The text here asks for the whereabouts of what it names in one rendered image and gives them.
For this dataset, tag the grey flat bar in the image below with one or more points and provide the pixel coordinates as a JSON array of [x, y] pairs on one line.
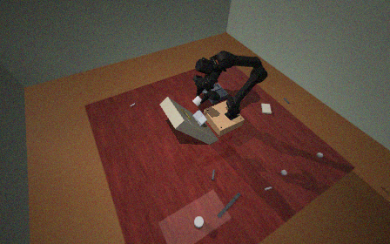
[[226, 207]]

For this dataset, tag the white cylinder with slots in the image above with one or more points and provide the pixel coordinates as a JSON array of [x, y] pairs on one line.
[[197, 100]]

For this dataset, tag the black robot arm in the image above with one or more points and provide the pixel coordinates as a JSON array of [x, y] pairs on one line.
[[228, 60]]

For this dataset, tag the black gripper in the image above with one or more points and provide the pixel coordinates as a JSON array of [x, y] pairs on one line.
[[212, 95]]

